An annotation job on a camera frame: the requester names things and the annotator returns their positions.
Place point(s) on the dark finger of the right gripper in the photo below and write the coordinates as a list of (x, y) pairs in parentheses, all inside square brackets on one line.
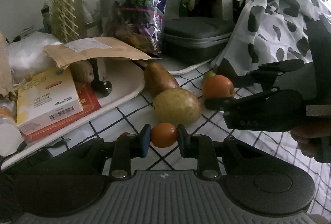
[(258, 101)]

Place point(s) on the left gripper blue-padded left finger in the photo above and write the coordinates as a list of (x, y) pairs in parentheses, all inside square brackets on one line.
[(128, 147)]

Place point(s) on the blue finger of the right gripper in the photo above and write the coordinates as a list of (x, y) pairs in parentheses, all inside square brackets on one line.
[(266, 74)]

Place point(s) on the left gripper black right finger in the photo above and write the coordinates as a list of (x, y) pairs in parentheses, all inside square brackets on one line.
[(201, 148)]

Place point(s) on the small orange tangerine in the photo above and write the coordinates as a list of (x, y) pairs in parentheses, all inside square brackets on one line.
[(164, 135)]

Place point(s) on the person's right hand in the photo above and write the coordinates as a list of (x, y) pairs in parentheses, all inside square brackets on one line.
[(303, 139)]

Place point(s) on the small red fruit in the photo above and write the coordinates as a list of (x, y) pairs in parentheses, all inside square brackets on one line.
[(126, 133)]

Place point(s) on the small green lime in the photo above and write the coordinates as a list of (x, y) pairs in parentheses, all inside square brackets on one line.
[(208, 75)]

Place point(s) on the checked white tablecloth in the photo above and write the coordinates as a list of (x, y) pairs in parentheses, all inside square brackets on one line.
[(230, 175)]

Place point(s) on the cow print cloth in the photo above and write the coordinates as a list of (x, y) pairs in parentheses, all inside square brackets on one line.
[(269, 31)]

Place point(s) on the small black bottle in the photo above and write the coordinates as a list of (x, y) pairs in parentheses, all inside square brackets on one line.
[(104, 88)]

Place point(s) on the brown pear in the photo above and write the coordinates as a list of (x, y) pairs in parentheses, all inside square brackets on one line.
[(158, 79)]

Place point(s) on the black zip case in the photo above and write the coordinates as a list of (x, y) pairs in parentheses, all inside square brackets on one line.
[(194, 40)]

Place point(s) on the yellow white medicine box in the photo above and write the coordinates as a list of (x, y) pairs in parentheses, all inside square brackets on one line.
[(49, 97)]

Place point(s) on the brown paper envelope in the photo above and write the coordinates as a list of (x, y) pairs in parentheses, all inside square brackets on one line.
[(94, 47)]

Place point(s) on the white cap orange bottle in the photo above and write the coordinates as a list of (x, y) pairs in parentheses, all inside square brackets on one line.
[(10, 135)]

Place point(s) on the purple snack bag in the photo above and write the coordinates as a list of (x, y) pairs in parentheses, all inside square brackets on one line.
[(138, 23)]

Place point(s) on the torn brown paper bag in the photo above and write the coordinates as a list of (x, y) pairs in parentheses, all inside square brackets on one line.
[(7, 88)]

